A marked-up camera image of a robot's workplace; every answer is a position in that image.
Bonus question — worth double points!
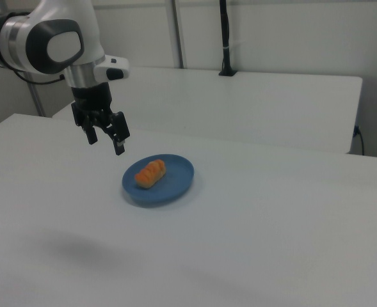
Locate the black pole with clamp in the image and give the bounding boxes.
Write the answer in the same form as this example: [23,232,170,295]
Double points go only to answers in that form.
[218,0,238,77]

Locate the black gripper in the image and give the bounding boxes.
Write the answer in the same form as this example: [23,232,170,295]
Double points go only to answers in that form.
[70,81,131,157]

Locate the orange braided bread roll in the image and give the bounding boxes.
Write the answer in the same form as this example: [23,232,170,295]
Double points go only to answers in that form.
[134,159,167,189]

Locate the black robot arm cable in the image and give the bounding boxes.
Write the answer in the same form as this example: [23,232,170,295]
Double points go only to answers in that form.
[11,67,66,86]

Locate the grey aluminium frame post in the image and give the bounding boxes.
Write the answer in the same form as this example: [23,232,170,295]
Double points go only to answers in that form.
[170,0,188,69]
[27,81,47,118]

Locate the blue round plate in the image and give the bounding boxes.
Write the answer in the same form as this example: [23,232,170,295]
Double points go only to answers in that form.
[122,154,196,206]

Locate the white side table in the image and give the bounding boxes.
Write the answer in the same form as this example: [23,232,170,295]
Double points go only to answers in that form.
[51,66,364,155]

